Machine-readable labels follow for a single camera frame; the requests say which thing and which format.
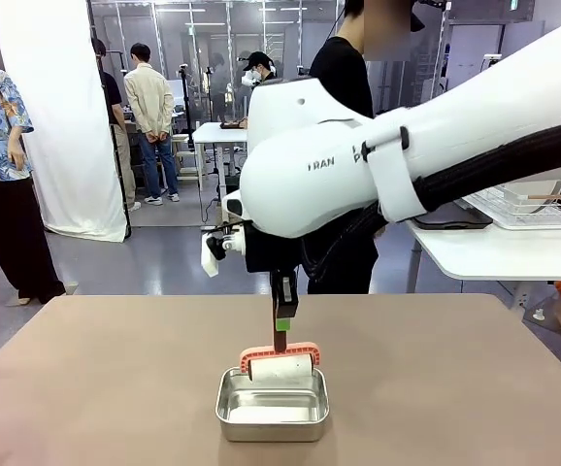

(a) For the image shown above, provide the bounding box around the person with black cap headset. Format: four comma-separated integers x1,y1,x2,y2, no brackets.
239,50,278,91

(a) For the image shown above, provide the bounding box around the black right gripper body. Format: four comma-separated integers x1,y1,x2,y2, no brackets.
244,226,306,274

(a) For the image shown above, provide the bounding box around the white background table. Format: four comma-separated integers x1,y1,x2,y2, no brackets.
191,120,250,195

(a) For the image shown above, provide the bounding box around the person in black t-shirt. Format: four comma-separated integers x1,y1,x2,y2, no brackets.
306,0,413,296

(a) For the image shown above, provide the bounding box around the white curtain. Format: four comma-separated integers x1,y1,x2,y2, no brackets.
0,0,130,244

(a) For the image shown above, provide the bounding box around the dark flat tray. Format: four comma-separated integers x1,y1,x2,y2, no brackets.
412,213,495,231

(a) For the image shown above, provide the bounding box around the white wire dish rack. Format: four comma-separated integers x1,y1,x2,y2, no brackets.
469,179,561,231

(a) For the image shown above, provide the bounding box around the black sleeved cable bundle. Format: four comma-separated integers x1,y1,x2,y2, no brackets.
302,116,561,283

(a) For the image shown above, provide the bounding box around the person in beige jacket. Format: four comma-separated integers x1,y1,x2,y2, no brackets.
123,42,181,206

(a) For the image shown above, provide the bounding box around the white side table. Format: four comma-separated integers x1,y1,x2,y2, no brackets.
406,220,561,295

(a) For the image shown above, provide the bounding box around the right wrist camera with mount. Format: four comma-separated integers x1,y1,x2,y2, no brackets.
199,227,248,279

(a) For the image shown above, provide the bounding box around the grey door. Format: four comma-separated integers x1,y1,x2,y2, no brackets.
501,19,546,52

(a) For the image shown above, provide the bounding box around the pink lint roller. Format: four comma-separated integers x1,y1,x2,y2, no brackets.
239,329,324,385

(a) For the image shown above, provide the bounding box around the person in black shirt beige trousers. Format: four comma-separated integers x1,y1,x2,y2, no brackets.
91,37,142,214

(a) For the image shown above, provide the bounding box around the person in dark clothes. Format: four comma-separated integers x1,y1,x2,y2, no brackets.
211,52,236,122

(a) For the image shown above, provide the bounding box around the rectangular stainless steel tin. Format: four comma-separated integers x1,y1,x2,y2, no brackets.
214,366,331,444

